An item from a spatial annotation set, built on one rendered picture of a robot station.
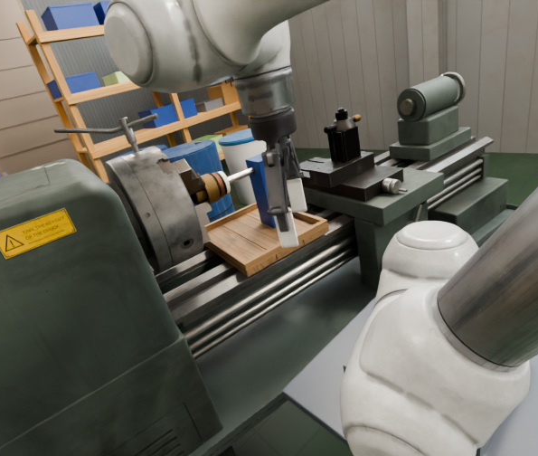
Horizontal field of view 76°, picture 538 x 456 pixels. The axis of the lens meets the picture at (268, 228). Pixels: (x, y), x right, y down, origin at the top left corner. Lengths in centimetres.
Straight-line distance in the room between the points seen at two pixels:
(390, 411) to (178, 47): 42
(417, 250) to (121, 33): 46
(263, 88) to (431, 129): 113
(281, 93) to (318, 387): 57
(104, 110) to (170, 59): 805
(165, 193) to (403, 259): 53
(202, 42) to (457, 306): 36
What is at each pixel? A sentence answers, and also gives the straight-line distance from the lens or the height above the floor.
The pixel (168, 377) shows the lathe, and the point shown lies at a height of 79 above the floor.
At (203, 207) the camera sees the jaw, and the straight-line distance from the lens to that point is 99.
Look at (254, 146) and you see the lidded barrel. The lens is 363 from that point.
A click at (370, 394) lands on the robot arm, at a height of 102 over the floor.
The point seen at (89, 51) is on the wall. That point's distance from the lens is 852.
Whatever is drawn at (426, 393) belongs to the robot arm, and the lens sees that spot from 42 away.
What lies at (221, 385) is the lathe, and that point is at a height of 54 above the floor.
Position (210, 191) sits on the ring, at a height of 108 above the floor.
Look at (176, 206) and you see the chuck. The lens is 83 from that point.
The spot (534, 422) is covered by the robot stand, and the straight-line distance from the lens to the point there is 78.
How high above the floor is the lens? 137
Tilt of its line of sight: 25 degrees down
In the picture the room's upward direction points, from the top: 14 degrees counter-clockwise
